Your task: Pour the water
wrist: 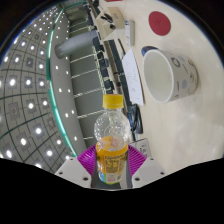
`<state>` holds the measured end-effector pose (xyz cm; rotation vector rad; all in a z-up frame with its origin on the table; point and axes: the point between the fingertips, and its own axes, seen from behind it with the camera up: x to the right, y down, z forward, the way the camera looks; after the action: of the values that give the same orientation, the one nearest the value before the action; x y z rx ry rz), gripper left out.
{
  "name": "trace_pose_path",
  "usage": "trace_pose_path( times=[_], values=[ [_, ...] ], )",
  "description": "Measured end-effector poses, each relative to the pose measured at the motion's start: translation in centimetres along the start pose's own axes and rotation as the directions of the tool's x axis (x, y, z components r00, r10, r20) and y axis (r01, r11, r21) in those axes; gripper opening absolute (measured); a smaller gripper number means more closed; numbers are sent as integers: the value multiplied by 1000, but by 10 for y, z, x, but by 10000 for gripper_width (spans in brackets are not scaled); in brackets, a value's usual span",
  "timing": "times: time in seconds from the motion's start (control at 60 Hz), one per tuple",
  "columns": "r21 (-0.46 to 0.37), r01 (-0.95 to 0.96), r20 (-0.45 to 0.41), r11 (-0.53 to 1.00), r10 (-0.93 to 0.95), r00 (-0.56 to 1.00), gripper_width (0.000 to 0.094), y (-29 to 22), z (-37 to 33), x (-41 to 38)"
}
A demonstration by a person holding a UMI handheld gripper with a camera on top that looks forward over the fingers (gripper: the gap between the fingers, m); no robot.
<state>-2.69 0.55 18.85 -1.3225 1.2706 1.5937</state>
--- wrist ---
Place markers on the flat round red coaster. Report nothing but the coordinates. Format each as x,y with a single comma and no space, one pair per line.
159,23

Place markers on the long curved conference desk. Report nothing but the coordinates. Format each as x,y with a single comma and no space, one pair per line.
116,56

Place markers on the group of ceiling lights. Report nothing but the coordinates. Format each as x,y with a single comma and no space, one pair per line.
28,81

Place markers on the yellow-capped orange drink bottle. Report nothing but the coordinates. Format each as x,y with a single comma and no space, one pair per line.
112,156

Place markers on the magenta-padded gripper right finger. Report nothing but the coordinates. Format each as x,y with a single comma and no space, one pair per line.
146,170

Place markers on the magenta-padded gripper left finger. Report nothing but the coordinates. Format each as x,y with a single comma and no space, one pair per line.
75,170

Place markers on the black desk phone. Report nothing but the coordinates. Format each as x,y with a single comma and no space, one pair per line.
136,119

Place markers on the white desk organizer box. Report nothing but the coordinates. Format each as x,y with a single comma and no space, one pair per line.
115,20

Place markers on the row of black office chairs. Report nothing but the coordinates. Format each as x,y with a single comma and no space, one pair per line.
103,63

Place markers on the white printed paper sheet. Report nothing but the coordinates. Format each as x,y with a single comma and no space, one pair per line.
133,78

